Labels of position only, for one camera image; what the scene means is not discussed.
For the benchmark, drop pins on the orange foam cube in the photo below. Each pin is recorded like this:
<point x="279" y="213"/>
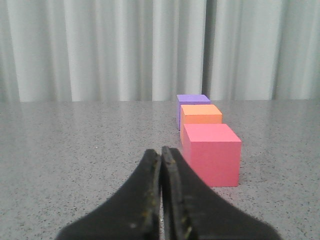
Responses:
<point x="198" y="114"/>

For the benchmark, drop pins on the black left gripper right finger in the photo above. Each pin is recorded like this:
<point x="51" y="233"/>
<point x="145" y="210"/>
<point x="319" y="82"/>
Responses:
<point x="193" y="211"/>

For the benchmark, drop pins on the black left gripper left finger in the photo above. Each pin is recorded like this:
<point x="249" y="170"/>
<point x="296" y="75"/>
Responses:
<point x="132" y="213"/>

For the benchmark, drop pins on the pale green curtain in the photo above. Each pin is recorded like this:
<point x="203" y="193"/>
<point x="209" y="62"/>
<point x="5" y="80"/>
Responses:
<point x="153" y="50"/>

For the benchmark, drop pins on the red foam cube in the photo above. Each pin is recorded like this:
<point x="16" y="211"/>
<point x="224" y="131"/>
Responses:
<point x="213" y="151"/>

